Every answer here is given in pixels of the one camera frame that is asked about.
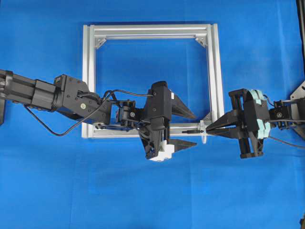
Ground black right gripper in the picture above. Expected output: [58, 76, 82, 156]
[206, 89, 271, 159]

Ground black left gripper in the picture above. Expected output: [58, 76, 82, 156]
[141, 93, 197, 162]

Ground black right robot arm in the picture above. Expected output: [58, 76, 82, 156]
[206, 89, 305, 159]

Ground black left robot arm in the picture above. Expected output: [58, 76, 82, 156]
[0, 70, 194, 162]

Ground black vertical stand pole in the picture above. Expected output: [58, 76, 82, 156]
[296, 0, 305, 45]

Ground blue table cloth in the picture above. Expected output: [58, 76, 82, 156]
[0, 0, 305, 229]

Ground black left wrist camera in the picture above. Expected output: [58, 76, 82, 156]
[144, 81, 172, 121]

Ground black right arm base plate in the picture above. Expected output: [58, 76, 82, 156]
[290, 82, 305, 139]

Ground aluminium extrusion rectangular frame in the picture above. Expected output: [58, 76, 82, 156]
[82, 24, 224, 137]

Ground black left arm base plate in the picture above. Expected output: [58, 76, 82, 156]
[0, 99, 6, 125]

